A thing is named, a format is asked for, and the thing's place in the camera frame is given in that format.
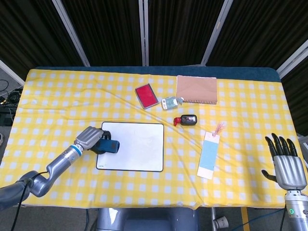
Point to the dark blue table cover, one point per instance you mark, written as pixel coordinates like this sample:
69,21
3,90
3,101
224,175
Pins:
240,71

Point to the green white correction tape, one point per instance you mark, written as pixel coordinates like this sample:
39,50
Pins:
169,103

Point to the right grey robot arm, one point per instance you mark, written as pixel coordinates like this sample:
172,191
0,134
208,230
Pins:
297,211

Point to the blue whiteboard eraser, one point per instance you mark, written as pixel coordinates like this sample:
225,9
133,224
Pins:
111,145

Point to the yellow white checkered tablecloth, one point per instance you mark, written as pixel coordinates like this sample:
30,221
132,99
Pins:
72,101

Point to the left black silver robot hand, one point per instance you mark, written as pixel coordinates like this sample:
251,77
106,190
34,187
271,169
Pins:
87,138

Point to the blue white tasselled bookmark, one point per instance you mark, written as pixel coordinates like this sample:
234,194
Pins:
209,154

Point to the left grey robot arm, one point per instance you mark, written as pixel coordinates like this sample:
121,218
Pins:
57,163

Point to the brown spiral notebook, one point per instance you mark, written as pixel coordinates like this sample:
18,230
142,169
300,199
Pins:
197,89

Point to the white table leg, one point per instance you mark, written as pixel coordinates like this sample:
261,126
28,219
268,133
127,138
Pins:
213,213

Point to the small black-framed whiteboard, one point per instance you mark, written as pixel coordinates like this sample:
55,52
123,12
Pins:
139,149

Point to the red ink pad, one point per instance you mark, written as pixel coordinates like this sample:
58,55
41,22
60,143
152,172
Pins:
146,95

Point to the grey robot torso base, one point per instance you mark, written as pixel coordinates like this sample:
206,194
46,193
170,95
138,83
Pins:
146,220

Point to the white partition post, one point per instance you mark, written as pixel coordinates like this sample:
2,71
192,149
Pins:
144,33
292,56
10,72
72,33
216,33

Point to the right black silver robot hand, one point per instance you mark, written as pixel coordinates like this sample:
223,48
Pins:
288,172

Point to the black ink bottle red cap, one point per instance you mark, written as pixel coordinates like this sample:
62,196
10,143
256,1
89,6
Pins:
188,119

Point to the black pleated partition panel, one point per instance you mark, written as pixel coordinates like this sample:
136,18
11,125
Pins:
108,29
183,29
298,91
29,29
264,24

